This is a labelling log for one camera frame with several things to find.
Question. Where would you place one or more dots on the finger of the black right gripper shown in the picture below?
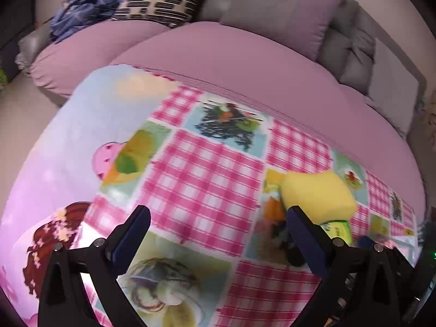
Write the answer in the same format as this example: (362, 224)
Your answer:
(374, 242)

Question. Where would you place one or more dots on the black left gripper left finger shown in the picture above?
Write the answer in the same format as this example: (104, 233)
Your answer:
(124, 241)

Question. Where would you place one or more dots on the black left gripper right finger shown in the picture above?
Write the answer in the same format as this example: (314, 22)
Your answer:
(313, 242)

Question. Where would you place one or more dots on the green tissue pack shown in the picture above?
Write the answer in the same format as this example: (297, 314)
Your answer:
(339, 229)

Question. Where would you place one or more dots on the yellow green kitchen sponge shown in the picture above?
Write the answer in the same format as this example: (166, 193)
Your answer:
(323, 197)

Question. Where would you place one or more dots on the pink plaid picture tablecloth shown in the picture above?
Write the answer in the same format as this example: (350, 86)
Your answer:
(209, 169)

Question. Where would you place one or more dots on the grey sofa with pink cover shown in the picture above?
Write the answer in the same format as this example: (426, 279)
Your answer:
(328, 97)

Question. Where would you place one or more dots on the grey square cushion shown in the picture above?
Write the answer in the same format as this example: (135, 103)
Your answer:
(393, 89)

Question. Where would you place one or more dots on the mauve square cushion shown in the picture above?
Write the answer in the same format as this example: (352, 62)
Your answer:
(297, 24)

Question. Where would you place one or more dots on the blue crumpled clothing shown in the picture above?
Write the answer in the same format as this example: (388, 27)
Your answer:
(76, 15)

